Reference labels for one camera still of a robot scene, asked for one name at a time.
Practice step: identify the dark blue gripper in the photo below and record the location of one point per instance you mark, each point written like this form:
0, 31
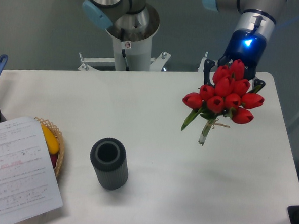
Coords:
245, 47

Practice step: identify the red tulip bouquet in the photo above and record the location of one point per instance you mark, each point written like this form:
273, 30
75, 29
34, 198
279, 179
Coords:
229, 96

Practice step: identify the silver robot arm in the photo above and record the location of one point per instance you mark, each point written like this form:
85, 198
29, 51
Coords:
257, 16

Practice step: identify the dark grey ribbed vase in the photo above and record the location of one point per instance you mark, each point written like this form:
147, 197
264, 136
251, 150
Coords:
108, 158

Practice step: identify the woven wicker basket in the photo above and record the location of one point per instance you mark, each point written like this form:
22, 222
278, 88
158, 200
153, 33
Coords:
55, 130

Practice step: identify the yellow fruit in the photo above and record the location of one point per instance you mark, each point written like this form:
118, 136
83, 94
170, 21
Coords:
51, 141

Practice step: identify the red fruit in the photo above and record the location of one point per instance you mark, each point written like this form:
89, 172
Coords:
54, 159

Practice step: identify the printed white paper sheet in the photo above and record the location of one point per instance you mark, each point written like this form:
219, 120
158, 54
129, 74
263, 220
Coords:
28, 185

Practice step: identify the white metal base bracket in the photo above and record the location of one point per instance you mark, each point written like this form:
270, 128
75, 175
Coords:
94, 64

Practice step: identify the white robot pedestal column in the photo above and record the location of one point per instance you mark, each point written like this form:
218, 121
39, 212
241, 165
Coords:
130, 23

